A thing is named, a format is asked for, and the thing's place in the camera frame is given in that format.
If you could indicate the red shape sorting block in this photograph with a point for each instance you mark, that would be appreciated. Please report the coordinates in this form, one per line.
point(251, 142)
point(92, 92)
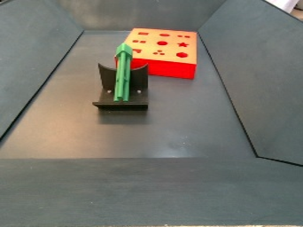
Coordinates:
point(167, 50)

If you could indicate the black curved fixture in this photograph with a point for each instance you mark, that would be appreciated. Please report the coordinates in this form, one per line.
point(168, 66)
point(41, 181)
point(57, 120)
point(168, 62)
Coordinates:
point(139, 100)

